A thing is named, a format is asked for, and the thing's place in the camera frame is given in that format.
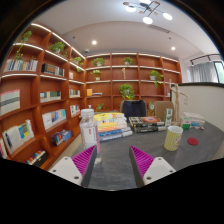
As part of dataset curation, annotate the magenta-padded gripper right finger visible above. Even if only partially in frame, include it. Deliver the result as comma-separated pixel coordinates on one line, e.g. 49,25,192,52
128,145,177,188

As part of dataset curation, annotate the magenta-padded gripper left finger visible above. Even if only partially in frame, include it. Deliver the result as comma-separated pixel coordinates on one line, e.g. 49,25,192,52
48,144,99,188

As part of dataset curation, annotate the clear plastic water bottle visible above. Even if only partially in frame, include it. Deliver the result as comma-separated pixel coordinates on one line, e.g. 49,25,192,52
79,108,102,164

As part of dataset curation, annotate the yellow striped mug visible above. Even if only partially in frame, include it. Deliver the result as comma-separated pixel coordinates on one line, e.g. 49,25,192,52
163,125,184,152

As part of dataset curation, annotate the flat round red coaster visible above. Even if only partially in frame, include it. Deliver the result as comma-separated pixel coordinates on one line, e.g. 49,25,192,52
186,137,200,147

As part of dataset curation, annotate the stack of dark books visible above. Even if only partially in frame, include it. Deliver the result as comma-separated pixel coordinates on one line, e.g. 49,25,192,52
128,116,168,134

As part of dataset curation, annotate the green and white carton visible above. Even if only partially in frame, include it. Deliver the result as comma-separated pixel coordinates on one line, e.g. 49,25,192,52
163,107,174,128

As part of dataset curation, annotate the small green and white box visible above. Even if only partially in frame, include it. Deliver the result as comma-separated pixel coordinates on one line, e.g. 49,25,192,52
180,117,192,130

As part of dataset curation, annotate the stack of colourful books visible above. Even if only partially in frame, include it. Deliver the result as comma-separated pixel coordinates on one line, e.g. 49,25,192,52
93,112,134,143

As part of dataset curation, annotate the tan chair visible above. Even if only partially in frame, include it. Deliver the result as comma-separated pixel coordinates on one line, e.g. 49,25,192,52
153,100,175,122

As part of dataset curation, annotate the dark blue chair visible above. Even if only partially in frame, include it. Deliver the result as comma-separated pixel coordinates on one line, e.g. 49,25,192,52
120,99,148,119

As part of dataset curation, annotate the wooden artist mannequin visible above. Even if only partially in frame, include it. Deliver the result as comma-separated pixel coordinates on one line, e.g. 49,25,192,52
168,78,189,127

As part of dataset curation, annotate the orange wooden shelf unit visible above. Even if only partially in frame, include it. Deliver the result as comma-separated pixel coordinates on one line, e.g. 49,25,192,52
0,22,183,171

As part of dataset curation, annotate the grey curtain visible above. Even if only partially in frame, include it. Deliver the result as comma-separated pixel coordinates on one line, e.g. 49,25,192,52
189,61,219,84

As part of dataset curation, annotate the window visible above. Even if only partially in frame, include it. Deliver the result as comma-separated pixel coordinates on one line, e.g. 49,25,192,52
213,60,224,84

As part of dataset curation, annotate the branched ceiling lamp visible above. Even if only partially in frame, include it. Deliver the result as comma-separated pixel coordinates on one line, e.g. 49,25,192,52
122,0,174,25

